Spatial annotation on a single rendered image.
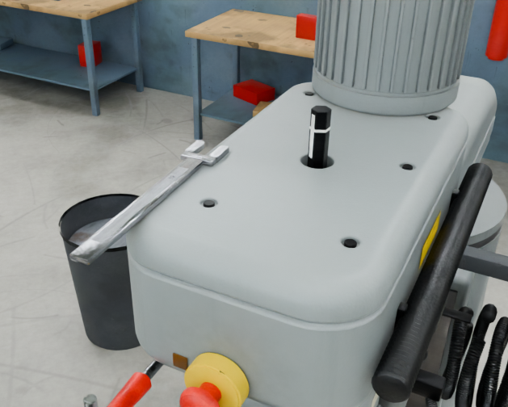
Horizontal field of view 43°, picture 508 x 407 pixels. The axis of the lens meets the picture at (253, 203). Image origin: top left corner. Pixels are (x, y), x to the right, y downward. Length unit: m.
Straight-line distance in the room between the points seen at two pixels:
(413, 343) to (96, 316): 2.59
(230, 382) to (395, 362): 0.15
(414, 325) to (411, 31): 0.36
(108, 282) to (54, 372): 0.53
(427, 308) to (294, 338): 0.16
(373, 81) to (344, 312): 0.38
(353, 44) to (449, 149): 0.18
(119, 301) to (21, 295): 0.82
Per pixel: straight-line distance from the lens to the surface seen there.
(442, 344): 1.28
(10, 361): 3.32
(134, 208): 0.61
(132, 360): 3.18
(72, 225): 3.17
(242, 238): 0.57
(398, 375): 0.58
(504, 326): 1.09
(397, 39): 0.81
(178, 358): 0.64
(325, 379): 0.58
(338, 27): 0.84
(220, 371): 0.59
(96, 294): 3.02
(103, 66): 6.22
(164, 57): 6.09
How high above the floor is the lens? 2.21
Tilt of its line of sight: 31 degrees down
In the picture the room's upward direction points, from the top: 1 degrees clockwise
